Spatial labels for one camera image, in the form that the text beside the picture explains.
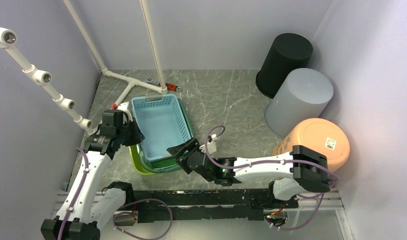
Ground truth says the light blue plastic basket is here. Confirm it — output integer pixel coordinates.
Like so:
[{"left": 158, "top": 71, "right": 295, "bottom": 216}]
[{"left": 131, "top": 94, "right": 193, "bottom": 162}]

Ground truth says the grey plastic bucket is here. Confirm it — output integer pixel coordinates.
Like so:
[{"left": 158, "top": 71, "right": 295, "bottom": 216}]
[{"left": 264, "top": 68, "right": 334, "bottom": 138}]

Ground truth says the orange plastic bucket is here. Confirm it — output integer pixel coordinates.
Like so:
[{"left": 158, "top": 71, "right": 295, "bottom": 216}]
[{"left": 272, "top": 118, "right": 350, "bottom": 172}]

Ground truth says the black plastic bucket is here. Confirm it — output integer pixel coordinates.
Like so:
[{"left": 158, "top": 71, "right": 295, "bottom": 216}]
[{"left": 255, "top": 32, "right": 313, "bottom": 99}]

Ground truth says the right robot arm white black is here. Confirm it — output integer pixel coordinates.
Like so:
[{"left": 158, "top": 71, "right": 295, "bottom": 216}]
[{"left": 167, "top": 134, "right": 338, "bottom": 208}]

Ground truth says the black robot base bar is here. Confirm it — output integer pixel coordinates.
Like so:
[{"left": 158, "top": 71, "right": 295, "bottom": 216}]
[{"left": 102, "top": 181, "right": 299, "bottom": 223}]

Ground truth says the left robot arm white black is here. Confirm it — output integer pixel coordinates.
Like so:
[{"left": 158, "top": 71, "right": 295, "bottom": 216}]
[{"left": 40, "top": 109, "right": 145, "bottom": 240}]

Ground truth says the dark green plastic basket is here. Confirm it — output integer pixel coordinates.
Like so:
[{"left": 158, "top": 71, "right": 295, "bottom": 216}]
[{"left": 137, "top": 99, "right": 195, "bottom": 174}]

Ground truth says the small red clip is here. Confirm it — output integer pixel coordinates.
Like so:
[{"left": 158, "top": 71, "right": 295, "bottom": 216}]
[{"left": 165, "top": 82, "right": 183, "bottom": 92}]

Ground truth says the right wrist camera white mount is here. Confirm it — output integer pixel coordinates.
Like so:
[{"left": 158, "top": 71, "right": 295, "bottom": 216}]
[{"left": 199, "top": 134, "right": 218, "bottom": 155}]

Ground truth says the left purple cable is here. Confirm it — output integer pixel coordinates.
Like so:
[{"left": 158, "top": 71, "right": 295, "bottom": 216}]
[{"left": 56, "top": 147, "right": 91, "bottom": 240}]

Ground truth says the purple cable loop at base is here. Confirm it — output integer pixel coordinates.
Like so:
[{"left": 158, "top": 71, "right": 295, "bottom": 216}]
[{"left": 112, "top": 198, "right": 175, "bottom": 240}]

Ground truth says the aluminium rail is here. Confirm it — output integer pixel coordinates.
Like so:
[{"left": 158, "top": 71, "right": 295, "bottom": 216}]
[{"left": 51, "top": 189, "right": 345, "bottom": 217}]

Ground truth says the white pvc pipe frame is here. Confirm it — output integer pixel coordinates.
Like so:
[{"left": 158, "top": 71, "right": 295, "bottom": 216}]
[{"left": 0, "top": 0, "right": 168, "bottom": 135}]

